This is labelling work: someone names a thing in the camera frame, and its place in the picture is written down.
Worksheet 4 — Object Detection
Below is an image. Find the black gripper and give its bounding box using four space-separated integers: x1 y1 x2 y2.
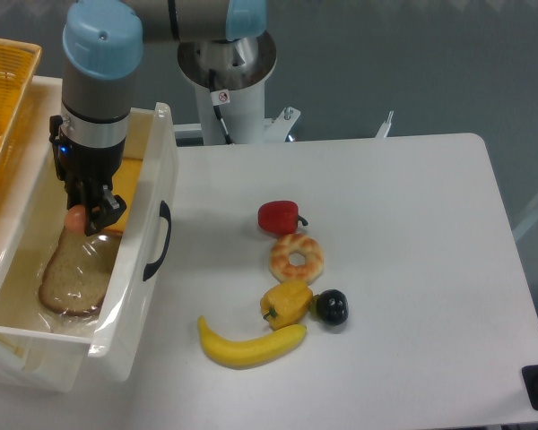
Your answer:
49 115 127 237

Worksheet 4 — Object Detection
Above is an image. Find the brown egg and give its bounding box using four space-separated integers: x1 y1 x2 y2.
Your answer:
64 204 86 234

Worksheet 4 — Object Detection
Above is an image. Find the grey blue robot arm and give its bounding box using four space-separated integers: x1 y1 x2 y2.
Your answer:
49 1 267 236

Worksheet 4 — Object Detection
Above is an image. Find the white open upper drawer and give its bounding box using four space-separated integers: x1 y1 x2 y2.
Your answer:
0 103 178 391

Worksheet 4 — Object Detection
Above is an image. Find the yellow cheese slice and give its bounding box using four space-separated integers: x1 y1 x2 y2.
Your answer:
102 159 143 234

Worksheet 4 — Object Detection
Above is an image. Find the wrapped brown bread slice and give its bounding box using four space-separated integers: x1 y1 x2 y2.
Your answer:
38 229 122 317

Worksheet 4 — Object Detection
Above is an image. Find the yellow woven basket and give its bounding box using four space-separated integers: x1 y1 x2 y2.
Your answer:
0 39 41 176

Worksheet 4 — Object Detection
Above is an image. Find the red bell pepper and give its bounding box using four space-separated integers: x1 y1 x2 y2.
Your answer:
257 201 308 236

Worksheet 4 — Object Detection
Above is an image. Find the yellow banana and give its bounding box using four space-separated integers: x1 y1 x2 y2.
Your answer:
196 316 307 369

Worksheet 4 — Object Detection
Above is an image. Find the yellow bell pepper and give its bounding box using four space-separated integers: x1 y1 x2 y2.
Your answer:
260 279 313 331

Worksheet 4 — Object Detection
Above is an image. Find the black drawer handle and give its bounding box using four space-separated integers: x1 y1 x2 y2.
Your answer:
143 200 172 281

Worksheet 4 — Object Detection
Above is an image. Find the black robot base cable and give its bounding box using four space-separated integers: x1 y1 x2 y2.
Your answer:
207 68 234 145

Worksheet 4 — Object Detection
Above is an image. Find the white drawer cabinet frame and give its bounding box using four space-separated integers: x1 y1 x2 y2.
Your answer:
0 76 81 392

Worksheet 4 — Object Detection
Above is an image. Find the glazed bread ring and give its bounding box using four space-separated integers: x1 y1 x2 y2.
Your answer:
268 231 325 286

